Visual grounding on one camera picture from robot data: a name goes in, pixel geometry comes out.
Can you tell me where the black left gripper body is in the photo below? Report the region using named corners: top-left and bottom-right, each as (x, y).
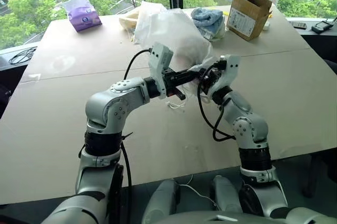
top-left (162, 68), bottom-right (191, 97)

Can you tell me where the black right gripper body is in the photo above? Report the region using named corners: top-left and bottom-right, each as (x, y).
top-left (202, 60), bottom-right (227, 95)

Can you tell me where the translucent white drawstring bag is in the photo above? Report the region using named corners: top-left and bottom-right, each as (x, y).
top-left (133, 1), bottom-right (214, 111)

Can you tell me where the light blue towel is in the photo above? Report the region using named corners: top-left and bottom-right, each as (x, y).
top-left (190, 7), bottom-right (226, 43)

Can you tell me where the cream cloth bag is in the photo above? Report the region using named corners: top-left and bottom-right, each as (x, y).
top-left (118, 7), bottom-right (141, 30)

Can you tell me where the brown cardboard box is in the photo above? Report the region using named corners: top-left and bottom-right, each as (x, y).
top-left (226, 0), bottom-right (273, 42)

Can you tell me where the grey left robot leg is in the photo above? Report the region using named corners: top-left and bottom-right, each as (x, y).
top-left (141, 179), bottom-right (181, 224)

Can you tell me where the grey robot leg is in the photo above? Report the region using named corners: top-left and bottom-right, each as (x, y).
top-left (141, 179), bottom-right (181, 224)
top-left (210, 175), bottom-right (243, 213)

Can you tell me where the purple tissue pack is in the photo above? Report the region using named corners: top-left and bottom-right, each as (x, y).
top-left (62, 0), bottom-right (103, 34)

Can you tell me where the grey right robot leg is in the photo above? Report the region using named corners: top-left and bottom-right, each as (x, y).
top-left (210, 175), bottom-right (243, 213)

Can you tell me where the black handheld device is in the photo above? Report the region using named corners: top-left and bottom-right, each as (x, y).
top-left (311, 16), bottom-right (337, 34)

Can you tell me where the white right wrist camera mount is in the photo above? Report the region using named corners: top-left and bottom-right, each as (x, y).
top-left (206, 54), bottom-right (241, 96)

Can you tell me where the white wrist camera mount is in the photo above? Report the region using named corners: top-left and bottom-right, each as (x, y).
top-left (148, 42), bottom-right (174, 100)
top-left (206, 54), bottom-right (241, 96)

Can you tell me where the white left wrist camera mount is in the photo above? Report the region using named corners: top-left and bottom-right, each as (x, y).
top-left (148, 42), bottom-right (174, 100)

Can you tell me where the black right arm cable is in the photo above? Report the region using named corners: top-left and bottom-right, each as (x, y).
top-left (196, 69), bottom-right (236, 142)

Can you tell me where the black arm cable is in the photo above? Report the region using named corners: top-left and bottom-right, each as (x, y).
top-left (77, 48), bottom-right (153, 224)
top-left (196, 69), bottom-right (236, 142)

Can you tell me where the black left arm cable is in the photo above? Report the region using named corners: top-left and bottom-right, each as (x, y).
top-left (77, 48), bottom-right (153, 224)

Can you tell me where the thin white string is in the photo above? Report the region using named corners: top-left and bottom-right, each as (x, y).
top-left (174, 174), bottom-right (220, 209)

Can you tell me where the coiled black cable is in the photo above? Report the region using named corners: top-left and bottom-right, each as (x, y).
top-left (8, 46), bottom-right (38, 65)

